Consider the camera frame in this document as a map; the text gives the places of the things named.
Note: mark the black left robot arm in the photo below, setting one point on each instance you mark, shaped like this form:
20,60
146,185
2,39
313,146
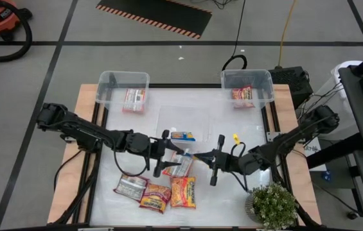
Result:
78,130

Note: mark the white plastic container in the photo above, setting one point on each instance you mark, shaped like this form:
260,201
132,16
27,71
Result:
341,68

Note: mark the potted plant with striped pot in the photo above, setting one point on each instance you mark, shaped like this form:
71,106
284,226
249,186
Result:
272,205

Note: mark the white paper sheet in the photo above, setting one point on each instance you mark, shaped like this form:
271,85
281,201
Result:
312,146

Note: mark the orange chicken noodle pack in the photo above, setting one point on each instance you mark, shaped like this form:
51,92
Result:
183,192
179,168
134,100

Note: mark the red shop vacuum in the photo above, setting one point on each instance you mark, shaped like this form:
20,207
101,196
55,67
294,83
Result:
28,37

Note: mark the dark red beef noodle pack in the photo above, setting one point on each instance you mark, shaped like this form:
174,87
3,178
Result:
243,96
131,187
155,198

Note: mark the black equipment box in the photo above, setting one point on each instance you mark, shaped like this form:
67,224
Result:
288,83

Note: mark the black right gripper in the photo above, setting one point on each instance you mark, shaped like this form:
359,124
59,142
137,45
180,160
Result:
232,163

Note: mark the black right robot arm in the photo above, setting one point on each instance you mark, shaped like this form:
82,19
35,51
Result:
297,136

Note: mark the small blue object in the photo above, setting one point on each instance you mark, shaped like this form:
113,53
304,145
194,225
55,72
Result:
326,176

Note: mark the clear plastic bin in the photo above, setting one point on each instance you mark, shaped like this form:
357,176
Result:
181,120
120,80
247,77

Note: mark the light wooden base board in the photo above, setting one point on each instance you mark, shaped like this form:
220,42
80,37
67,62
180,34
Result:
83,106

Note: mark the black caster wheel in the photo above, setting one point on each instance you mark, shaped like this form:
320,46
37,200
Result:
352,215

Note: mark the black hazard-striped floor mat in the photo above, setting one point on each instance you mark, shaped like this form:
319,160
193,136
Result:
155,11

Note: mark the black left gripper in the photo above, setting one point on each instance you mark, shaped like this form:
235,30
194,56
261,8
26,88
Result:
141,142

